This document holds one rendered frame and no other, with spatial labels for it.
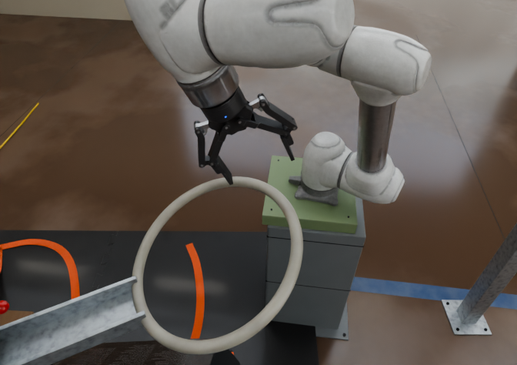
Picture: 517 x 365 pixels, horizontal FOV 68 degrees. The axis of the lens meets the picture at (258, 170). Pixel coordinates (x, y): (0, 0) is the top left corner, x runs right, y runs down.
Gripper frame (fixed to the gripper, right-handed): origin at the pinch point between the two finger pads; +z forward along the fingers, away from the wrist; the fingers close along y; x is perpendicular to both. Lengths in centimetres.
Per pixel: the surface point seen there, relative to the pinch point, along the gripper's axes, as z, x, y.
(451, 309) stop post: 184, -13, -51
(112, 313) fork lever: 25, 7, 52
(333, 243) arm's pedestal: 88, -24, -5
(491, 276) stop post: 144, -11, -68
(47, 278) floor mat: 105, -74, 163
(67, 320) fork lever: 21, 7, 63
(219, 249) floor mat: 143, -77, 66
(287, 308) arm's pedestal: 135, -24, 30
